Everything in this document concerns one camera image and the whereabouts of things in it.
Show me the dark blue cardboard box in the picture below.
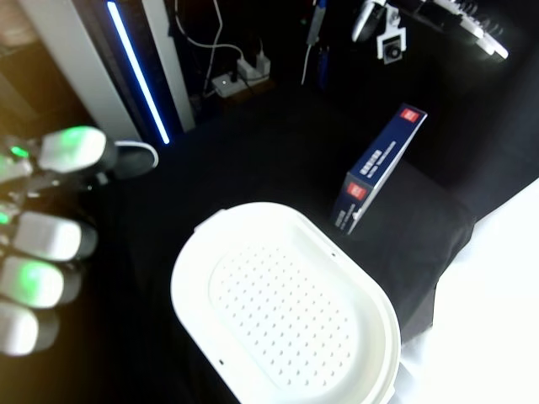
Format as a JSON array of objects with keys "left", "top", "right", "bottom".
[{"left": 330, "top": 102, "right": 429, "bottom": 236}]

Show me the white upright panel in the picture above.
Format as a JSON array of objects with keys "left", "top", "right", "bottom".
[{"left": 19, "top": 0, "right": 142, "bottom": 142}]

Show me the blue LED light strip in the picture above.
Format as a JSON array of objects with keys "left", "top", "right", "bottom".
[{"left": 106, "top": 0, "right": 171, "bottom": 146}]

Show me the black table cloth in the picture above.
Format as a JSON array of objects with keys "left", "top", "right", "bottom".
[{"left": 75, "top": 79, "right": 539, "bottom": 404}]

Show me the white perforated plastic basket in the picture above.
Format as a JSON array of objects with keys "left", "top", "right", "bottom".
[{"left": 169, "top": 201, "right": 402, "bottom": 404}]

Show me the white blue hanging cable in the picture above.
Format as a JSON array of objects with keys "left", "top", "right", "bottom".
[{"left": 300, "top": 0, "right": 330, "bottom": 87}]

